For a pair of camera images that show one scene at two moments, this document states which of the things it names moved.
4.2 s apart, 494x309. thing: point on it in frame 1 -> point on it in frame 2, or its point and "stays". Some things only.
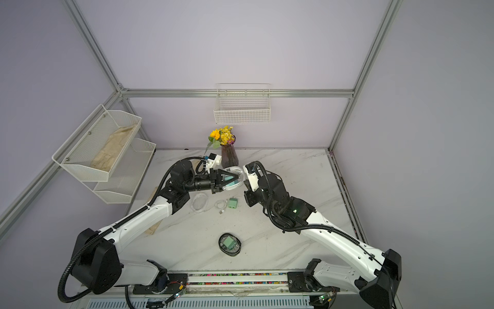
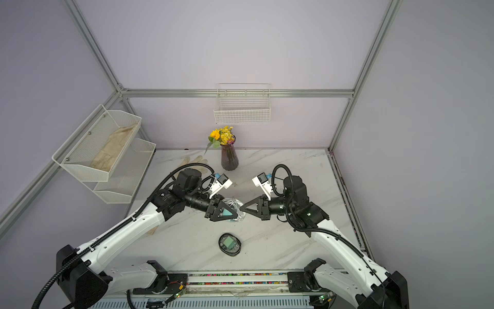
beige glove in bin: x=106 y=156 stays
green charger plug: x=229 y=243 stays
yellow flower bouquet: x=223 y=136 stays
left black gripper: x=218 y=187 -> x=215 y=214
